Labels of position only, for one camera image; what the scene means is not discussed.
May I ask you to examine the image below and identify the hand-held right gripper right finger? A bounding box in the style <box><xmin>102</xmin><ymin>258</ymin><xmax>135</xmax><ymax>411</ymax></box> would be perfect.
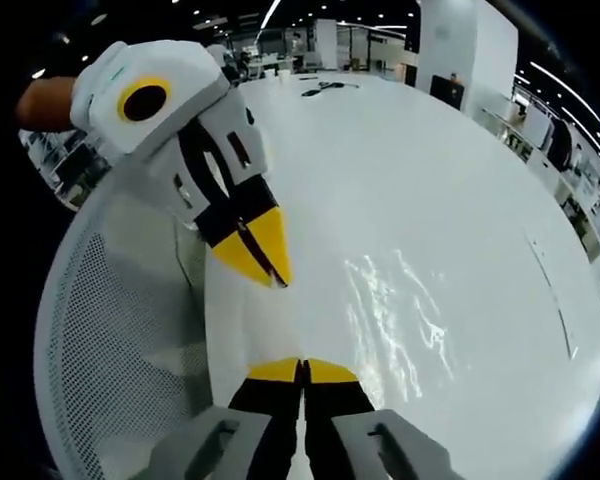
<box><xmin>302</xmin><ymin>357</ymin><xmax>465</xmax><ymax>480</ymax></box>

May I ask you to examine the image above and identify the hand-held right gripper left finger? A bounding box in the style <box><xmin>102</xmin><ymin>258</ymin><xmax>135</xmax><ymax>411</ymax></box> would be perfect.
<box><xmin>149</xmin><ymin>355</ymin><xmax>302</xmax><ymax>480</ymax></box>

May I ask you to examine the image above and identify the black tool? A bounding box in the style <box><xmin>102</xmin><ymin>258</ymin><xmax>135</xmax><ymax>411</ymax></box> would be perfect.
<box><xmin>301</xmin><ymin>79</ymin><xmax>360</xmax><ymax>99</ymax></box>

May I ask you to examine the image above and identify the white mesh chair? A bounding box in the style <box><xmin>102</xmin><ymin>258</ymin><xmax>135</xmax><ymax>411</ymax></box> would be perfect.
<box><xmin>31</xmin><ymin>159</ymin><xmax>219</xmax><ymax>480</ymax></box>

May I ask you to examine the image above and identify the black box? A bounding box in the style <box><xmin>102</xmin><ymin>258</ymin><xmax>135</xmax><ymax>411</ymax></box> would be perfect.
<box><xmin>429</xmin><ymin>73</ymin><xmax>466</xmax><ymax>110</ymax></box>

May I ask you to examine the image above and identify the wide white column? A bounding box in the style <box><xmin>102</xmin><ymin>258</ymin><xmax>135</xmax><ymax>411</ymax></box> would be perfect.
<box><xmin>416</xmin><ymin>0</ymin><xmax>521</xmax><ymax>117</ymax></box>

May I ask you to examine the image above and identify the white cabinet row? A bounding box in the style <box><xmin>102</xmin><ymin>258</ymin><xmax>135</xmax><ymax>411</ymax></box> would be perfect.
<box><xmin>481</xmin><ymin>106</ymin><xmax>600</xmax><ymax>281</ymax></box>

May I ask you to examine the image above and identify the grey table cable strip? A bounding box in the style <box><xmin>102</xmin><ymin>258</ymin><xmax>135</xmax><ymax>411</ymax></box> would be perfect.
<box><xmin>523</xmin><ymin>233</ymin><xmax>580</xmax><ymax>360</ymax></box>

